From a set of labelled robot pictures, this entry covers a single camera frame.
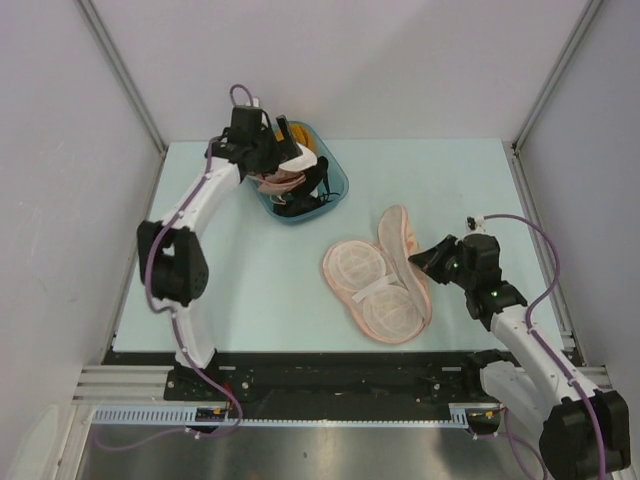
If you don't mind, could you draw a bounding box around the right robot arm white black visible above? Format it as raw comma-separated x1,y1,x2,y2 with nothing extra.
409,233,631,479

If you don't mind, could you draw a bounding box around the pink bra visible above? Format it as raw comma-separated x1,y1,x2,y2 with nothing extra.
249,169,306,196

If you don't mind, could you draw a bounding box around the mustard yellow garment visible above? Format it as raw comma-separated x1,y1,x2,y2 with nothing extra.
272,123,316,158

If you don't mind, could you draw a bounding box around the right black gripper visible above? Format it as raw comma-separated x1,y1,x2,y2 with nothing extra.
409,235,475,290

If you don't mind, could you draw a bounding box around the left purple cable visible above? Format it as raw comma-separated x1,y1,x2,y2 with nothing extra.
94,84,256,451

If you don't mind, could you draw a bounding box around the aluminium rail beam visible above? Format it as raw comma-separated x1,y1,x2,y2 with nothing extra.
72,363,616,405

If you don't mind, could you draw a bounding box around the teal plastic basin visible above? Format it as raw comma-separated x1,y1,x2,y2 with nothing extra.
249,121,349,225

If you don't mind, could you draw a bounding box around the left aluminium frame post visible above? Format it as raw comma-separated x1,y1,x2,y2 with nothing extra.
73,0,167,156

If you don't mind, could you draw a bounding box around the aluminium frame post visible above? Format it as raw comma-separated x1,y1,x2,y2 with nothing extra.
73,0,167,156
511,0,606,155

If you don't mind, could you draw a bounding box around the black bra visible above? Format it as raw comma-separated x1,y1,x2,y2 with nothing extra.
273,156,339,219

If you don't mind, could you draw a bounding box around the grey slotted cable duct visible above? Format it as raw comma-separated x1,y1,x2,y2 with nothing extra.
91,403,504,429

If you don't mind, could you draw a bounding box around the right aluminium frame post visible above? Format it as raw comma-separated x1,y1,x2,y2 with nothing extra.
511,0,606,155

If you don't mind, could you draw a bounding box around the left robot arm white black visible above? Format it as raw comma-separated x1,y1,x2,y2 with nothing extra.
136,105,309,400

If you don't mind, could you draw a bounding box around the floral mesh laundry bag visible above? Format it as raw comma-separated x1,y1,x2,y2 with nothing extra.
322,205,433,345

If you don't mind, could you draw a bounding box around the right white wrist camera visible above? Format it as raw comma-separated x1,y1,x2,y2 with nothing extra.
465,215,486,236

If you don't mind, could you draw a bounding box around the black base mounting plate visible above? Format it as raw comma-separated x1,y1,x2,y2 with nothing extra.
102,349,584,421

